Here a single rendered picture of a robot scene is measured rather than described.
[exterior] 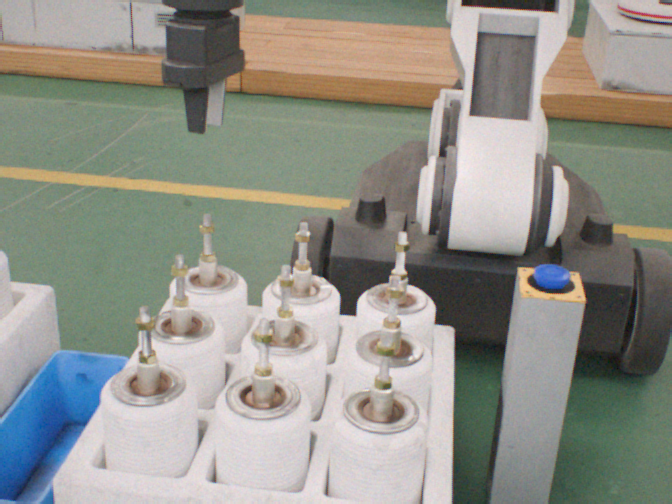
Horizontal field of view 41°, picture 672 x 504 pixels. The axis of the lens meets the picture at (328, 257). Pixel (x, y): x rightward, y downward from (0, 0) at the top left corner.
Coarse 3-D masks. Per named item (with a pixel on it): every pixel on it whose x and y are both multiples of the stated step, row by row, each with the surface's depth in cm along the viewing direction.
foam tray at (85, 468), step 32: (256, 320) 117; (352, 320) 118; (448, 352) 112; (448, 384) 106; (96, 416) 97; (448, 416) 100; (96, 448) 92; (320, 448) 94; (448, 448) 95; (64, 480) 88; (96, 480) 88; (128, 480) 88; (160, 480) 88; (192, 480) 88; (320, 480) 89; (448, 480) 90
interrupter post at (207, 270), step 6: (204, 264) 110; (210, 264) 110; (216, 264) 110; (204, 270) 110; (210, 270) 110; (216, 270) 111; (204, 276) 110; (210, 276) 110; (216, 276) 111; (204, 282) 111; (210, 282) 111; (216, 282) 111
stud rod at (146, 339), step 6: (144, 306) 87; (144, 312) 86; (144, 318) 87; (150, 330) 88; (144, 336) 87; (150, 336) 88; (144, 342) 88; (150, 342) 88; (144, 348) 88; (150, 348) 88; (144, 354) 88; (150, 354) 89
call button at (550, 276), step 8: (544, 264) 102; (552, 264) 102; (536, 272) 100; (544, 272) 100; (552, 272) 100; (560, 272) 100; (568, 272) 100; (544, 280) 99; (552, 280) 98; (560, 280) 98; (568, 280) 99; (552, 288) 99; (560, 288) 100
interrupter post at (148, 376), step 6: (138, 360) 89; (138, 366) 89; (144, 366) 88; (150, 366) 88; (156, 366) 89; (138, 372) 89; (144, 372) 89; (150, 372) 89; (156, 372) 89; (138, 378) 89; (144, 378) 89; (150, 378) 89; (156, 378) 89; (138, 384) 90; (144, 384) 89; (150, 384) 89; (156, 384) 90; (144, 390) 89; (150, 390) 90
